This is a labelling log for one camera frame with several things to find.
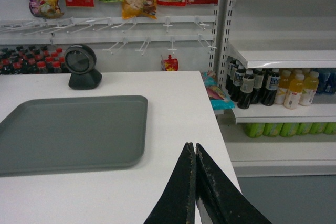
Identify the white peg hook rack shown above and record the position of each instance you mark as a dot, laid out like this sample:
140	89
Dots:
113	31

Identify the white checkout table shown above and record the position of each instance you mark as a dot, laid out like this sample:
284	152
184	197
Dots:
179	112

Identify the dark soy bottle front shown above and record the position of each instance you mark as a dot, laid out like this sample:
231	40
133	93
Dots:
246	90

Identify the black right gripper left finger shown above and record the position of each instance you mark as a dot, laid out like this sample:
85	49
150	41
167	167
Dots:
177	202

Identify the black round barcode scanner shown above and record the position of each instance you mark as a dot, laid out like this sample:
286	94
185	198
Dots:
81	62

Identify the grey rectangular serving tray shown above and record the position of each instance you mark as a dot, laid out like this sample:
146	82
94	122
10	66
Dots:
65	135

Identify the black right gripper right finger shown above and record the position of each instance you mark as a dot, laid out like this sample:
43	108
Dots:
217	198

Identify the white side store shelving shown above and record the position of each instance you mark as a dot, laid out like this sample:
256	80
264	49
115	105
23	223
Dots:
279	34

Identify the red pouch with spout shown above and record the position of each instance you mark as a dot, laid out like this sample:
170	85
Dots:
169	64

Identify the orange juice bottle front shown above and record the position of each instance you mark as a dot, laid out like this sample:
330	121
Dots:
294	92

